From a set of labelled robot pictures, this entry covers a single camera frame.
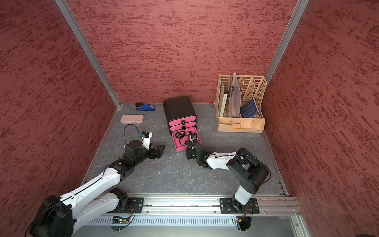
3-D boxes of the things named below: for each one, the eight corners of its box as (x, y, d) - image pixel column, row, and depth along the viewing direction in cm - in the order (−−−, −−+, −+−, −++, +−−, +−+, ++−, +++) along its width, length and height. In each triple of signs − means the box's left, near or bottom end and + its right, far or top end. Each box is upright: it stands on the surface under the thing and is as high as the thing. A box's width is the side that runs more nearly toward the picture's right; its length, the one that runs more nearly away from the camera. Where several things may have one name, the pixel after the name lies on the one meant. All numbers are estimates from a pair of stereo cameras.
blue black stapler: (136, 110, 119) (134, 106, 115) (137, 107, 122) (135, 102, 118) (154, 111, 119) (153, 106, 115) (155, 107, 122) (154, 103, 118)
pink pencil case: (121, 123, 111) (119, 120, 108) (123, 117, 115) (122, 114, 112) (142, 123, 111) (141, 121, 109) (144, 117, 115) (143, 114, 113)
